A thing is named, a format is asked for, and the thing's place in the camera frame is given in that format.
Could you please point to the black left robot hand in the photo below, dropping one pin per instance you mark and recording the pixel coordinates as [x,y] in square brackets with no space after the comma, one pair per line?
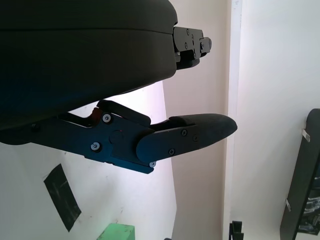
[75,62]

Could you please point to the green block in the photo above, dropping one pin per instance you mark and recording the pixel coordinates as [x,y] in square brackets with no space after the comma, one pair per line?
[116,230]

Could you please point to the black tape patch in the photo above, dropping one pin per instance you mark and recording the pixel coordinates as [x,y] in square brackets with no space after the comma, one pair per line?
[62,197]

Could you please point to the black panel with white clips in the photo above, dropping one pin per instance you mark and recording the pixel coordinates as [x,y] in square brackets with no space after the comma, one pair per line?
[303,180]

